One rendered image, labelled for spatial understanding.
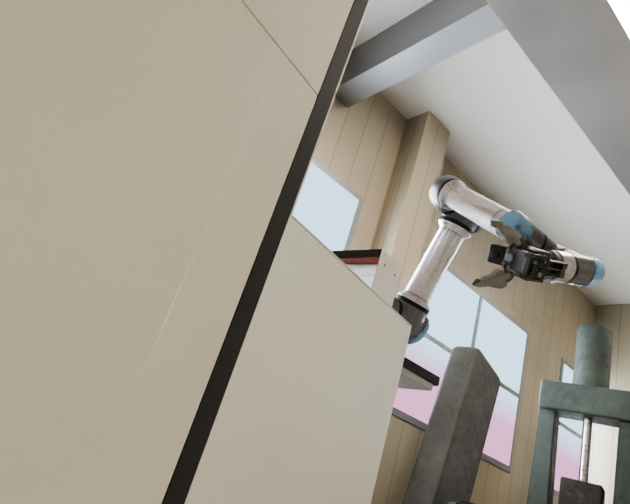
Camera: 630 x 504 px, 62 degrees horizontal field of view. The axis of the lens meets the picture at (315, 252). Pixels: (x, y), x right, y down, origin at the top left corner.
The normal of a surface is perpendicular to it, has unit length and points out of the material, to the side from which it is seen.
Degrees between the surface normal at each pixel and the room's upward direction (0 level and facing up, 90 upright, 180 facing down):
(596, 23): 180
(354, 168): 90
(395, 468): 90
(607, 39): 180
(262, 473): 90
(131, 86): 90
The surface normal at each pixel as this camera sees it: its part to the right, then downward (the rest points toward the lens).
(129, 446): 0.78, -0.03
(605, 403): -0.49, -0.50
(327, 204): 0.65, -0.14
